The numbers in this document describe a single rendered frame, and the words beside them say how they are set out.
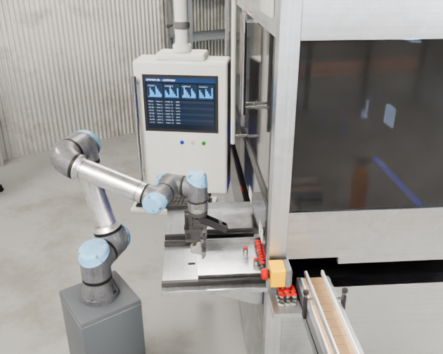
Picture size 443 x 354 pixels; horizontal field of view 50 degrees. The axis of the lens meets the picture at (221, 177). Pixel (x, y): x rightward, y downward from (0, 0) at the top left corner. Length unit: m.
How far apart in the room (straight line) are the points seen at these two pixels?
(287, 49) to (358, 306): 1.05
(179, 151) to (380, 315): 1.33
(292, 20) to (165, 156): 1.41
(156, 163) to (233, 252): 0.87
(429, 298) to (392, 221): 0.41
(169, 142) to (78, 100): 3.31
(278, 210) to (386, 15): 0.71
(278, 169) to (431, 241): 0.67
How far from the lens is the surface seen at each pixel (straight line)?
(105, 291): 1.96
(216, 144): 2.60
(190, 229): 1.80
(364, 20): 1.56
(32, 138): 5.82
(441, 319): 2.21
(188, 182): 1.72
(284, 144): 1.59
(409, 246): 1.92
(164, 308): 3.17
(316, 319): 1.69
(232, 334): 2.98
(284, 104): 1.54
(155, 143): 2.67
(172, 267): 1.99
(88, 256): 1.88
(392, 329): 2.15
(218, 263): 2.00
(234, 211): 2.38
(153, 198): 1.62
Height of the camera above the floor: 2.02
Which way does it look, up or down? 25 degrees down
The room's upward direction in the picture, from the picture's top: straight up
